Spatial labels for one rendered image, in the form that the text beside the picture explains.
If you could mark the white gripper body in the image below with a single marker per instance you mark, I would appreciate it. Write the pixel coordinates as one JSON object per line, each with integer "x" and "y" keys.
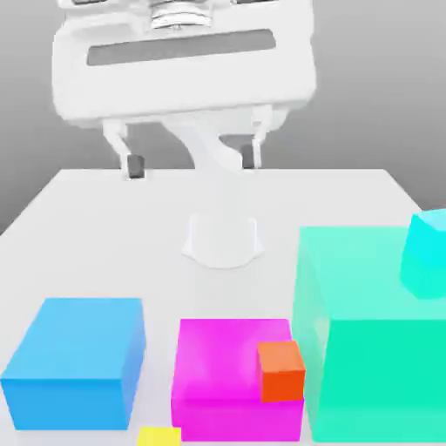
{"x": 181, "y": 87}

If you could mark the small orange cube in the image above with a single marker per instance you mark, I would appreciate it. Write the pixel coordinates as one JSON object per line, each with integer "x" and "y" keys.
{"x": 282, "y": 376}

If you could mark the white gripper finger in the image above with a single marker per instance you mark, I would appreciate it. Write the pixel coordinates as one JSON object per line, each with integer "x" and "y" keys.
{"x": 134, "y": 166}
{"x": 256, "y": 153}

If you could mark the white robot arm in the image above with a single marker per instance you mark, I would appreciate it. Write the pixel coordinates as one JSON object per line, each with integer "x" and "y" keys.
{"x": 219, "y": 195}

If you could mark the large green box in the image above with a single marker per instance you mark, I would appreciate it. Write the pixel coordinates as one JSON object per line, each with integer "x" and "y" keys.
{"x": 369, "y": 366}

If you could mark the large magenta box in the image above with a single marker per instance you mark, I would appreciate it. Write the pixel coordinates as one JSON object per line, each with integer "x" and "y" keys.
{"x": 216, "y": 376}

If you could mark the small cyan cube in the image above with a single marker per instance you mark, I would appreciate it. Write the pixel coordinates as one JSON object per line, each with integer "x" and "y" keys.
{"x": 427, "y": 258}

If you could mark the large blue box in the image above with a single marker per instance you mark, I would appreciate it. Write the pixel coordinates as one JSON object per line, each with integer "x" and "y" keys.
{"x": 76, "y": 348}

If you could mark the small yellow cube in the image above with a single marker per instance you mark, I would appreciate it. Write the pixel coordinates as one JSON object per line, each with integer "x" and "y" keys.
{"x": 158, "y": 437}

